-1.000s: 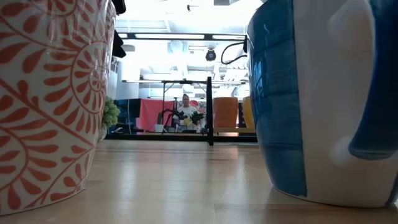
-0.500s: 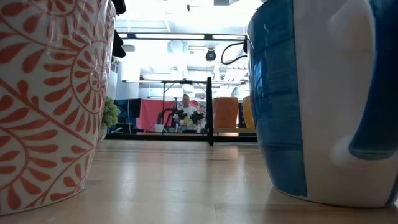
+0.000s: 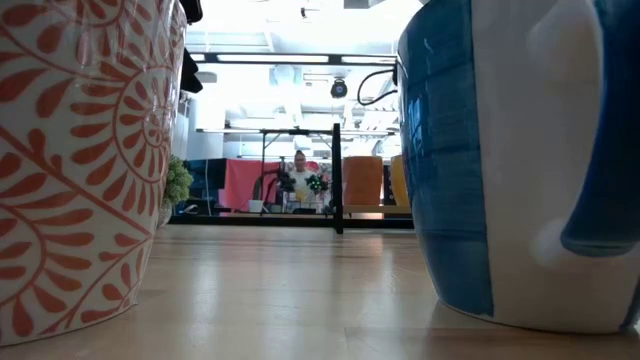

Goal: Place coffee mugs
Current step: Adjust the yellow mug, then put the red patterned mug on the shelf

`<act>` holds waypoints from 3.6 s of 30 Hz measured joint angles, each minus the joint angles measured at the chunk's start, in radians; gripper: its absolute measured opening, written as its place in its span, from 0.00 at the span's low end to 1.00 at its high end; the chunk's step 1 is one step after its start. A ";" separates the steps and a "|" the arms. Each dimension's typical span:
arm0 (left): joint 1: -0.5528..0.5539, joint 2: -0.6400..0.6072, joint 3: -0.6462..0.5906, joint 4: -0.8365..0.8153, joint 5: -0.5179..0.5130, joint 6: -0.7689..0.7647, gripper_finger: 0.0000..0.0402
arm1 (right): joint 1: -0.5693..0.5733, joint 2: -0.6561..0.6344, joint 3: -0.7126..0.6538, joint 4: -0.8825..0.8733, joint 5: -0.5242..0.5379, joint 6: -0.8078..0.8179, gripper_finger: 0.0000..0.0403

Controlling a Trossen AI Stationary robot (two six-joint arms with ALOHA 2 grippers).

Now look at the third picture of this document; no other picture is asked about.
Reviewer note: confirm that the plain orange mug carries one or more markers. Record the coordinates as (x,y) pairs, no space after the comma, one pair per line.
(362,180)

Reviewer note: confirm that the yellow mug brown rim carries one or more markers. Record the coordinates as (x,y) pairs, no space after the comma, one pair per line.
(398,180)

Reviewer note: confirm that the blue mug white band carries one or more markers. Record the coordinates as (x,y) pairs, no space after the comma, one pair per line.
(440,175)

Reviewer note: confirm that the white mug orange leaf pattern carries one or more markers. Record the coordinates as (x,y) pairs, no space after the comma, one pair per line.
(75,175)

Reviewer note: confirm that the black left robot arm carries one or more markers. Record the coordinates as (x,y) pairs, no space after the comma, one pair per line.
(190,72)

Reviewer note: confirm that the small flowering plant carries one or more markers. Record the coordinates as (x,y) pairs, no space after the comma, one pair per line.
(317,184)

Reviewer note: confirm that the thin black shelf rack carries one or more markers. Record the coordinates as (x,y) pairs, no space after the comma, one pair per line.
(337,180)

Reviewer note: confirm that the person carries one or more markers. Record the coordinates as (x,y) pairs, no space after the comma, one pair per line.
(301,180)

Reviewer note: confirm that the wooden shelf board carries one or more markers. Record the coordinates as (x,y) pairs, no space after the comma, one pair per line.
(375,209)

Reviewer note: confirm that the small white pot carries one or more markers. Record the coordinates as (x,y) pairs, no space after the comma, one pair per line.
(255,205)

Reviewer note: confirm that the red partition panel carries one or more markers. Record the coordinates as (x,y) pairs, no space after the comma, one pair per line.
(240,180)

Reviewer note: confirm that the black round ceiling fixture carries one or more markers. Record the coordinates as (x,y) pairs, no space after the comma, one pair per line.
(339,89)

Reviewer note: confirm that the dark blue partition panel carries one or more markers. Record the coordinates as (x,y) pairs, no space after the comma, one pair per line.
(205,175)

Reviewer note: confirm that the long ceiling light bar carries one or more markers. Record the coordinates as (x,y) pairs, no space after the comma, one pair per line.
(272,58)

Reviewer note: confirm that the green potted plant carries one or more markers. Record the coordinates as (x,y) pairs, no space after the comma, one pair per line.
(177,182)

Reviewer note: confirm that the black metal workstation frame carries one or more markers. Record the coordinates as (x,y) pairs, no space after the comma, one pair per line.
(263,150)

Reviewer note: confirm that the black aluminium rig frame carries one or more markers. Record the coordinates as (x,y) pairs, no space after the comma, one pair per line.
(250,220)

